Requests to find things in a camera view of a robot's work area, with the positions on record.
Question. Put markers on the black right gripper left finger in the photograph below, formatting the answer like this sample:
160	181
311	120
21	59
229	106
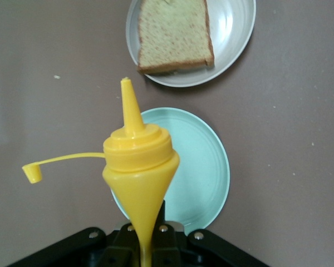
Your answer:
122	244

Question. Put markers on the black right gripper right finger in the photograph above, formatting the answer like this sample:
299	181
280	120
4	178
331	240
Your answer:
165	239

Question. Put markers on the yellow squeeze sauce bottle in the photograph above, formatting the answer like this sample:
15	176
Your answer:
139	172

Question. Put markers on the toasted bread slice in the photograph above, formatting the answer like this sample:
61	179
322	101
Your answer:
172	36

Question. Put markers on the mint green plate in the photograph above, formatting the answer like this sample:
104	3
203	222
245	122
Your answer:
200	167

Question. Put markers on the beige plate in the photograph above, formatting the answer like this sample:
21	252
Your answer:
231	33

